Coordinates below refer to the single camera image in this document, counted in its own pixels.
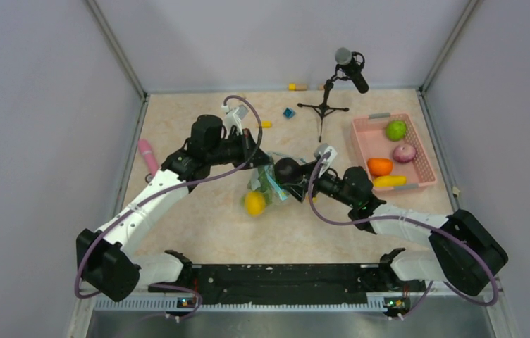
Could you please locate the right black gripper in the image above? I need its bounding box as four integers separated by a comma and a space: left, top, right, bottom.
283, 159, 357, 208

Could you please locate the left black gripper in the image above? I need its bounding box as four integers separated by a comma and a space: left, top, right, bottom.
207, 127, 273, 170

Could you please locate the orange tangerine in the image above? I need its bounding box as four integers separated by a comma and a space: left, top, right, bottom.
366, 158, 394, 177

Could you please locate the dark purple eggplant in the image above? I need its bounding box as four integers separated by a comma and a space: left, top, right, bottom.
273, 157, 304, 186

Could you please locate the clear zip top bag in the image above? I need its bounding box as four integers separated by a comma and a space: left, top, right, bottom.
240, 164, 292, 217

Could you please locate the green lettuce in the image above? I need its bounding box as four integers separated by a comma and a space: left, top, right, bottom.
257, 167, 276, 206

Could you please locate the yellow lemon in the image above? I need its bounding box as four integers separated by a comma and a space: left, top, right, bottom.
244, 191, 267, 217

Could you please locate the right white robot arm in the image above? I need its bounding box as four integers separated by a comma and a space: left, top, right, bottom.
275, 158, 508, 296

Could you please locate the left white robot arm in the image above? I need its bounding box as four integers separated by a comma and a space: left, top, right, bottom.
74, 115, 271, 301

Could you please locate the yellow banana piece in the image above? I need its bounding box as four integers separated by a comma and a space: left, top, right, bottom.
373, 175, 408, 188

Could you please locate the pink cylindrical tool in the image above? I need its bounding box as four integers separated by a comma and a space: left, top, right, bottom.
137, 139, 160, 177

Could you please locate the pink plastic basket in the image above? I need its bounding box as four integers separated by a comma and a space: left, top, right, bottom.
351, 113, 437, 194

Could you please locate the purple onion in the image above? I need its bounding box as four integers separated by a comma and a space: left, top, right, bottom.
392, 144, 418, 163

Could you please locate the green lime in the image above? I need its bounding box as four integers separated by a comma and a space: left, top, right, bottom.
385, 120, 407, 142

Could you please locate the teal square block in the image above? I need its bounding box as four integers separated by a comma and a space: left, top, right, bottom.
283, 108, 295, 119

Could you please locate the yellow and wood block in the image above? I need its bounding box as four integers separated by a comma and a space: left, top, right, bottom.
288, 83, 309, 92

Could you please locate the black microphone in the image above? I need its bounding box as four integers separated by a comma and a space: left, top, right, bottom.
335, 47, 369, 94

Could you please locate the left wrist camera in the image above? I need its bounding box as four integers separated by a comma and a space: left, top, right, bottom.
221, 104, 249, 134

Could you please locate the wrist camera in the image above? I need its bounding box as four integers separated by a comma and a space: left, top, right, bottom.
314, 143, 338, 173
221, 104, 249, 134

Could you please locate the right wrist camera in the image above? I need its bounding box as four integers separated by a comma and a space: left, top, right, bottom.
314, 143, 338, 173

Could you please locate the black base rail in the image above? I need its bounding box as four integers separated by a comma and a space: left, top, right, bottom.
148, 253, 426, 307

